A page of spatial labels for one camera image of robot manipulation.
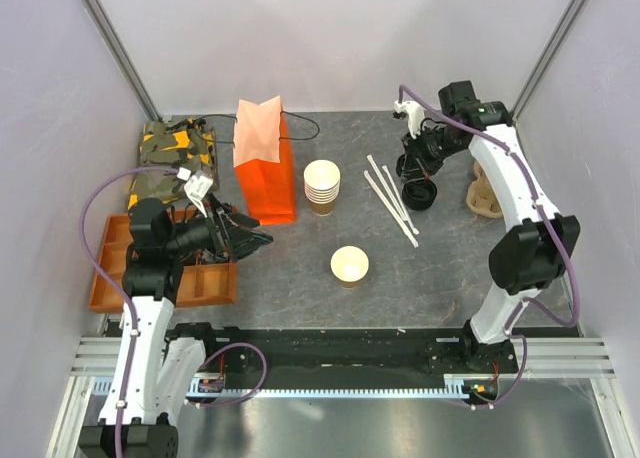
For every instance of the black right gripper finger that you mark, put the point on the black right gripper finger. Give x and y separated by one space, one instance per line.
406 168
422 173

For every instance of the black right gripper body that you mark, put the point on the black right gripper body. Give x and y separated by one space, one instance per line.
428 149

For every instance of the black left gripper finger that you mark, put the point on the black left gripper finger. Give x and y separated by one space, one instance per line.
244 242
242 220

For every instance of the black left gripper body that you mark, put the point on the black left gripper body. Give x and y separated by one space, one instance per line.
199 233

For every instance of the brown paper coffee cup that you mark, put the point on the brown paper coffee cup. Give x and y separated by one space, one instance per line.
349 265

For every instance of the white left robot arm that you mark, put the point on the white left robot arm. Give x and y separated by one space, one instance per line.
156 362

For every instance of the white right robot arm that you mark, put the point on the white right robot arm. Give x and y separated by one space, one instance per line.
539 241

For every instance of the white wrapped straw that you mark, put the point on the white wrapped straw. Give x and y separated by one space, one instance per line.
402 209
391 209
388 191

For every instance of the stack of black lids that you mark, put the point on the stack of black lids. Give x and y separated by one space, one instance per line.
419 195

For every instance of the orange wooden compartment tray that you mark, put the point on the orange wooden compartment tray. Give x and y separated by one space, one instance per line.
202 283

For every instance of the cardboard cup carrier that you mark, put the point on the cardboard cup carrier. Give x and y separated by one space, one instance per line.
480 197

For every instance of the orange paper bag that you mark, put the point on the orange paper bag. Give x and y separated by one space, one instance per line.
263 161

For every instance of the stack of paper cups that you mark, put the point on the stack of paper cups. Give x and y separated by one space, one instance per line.
322 185

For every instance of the camouflage folded cloth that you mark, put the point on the camouflage folded cloth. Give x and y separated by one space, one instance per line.
190 144

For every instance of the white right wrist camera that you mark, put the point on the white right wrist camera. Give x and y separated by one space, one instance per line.
413 112

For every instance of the aluminium cable duct rail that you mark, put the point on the aluminium cable duct rail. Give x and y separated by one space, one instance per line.
453 388

